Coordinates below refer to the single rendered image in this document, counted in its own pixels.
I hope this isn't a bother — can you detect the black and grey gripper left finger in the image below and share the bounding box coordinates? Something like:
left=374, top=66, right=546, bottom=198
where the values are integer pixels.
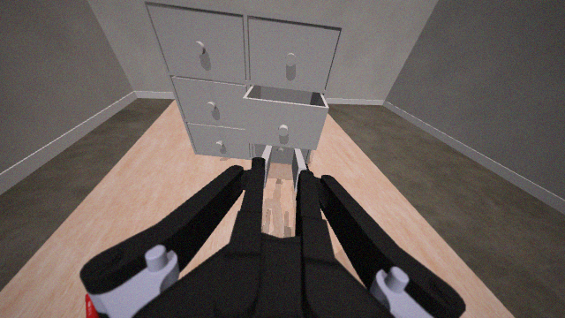
left=79, top=145, right=272, bottom=318

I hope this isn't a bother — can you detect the red cylindrical battery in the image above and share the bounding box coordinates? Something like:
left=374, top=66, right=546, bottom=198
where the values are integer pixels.
left=86, top=295, right=99, bottom=318

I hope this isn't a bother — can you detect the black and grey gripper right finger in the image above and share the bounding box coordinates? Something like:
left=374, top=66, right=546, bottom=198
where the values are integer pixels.
left=291, top=148, right=466, bottom=318

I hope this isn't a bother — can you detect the grey chest of drawers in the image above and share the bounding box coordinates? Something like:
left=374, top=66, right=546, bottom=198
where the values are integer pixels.
left=140, top=0, right=347, bottom=155

